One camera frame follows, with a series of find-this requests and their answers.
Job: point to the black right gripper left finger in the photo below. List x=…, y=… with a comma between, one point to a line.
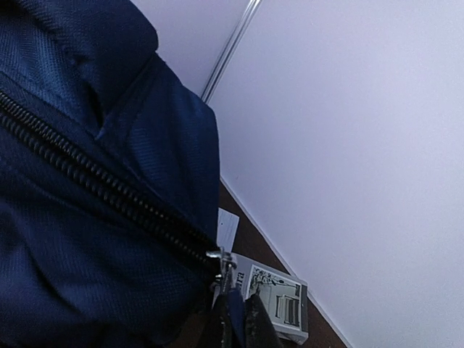
x=220, y=328

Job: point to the navy blue student backpack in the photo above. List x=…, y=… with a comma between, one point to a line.
x=110, y=178

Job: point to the black white illustrated book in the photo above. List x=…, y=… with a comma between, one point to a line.
x=284, y=297

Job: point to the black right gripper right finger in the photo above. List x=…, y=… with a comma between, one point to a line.
x=258, y=329

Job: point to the right aluminium corner post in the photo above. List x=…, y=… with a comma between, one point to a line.
x=228, y=50

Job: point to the grey cover thick book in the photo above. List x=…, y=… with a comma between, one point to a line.
x=227, y=225

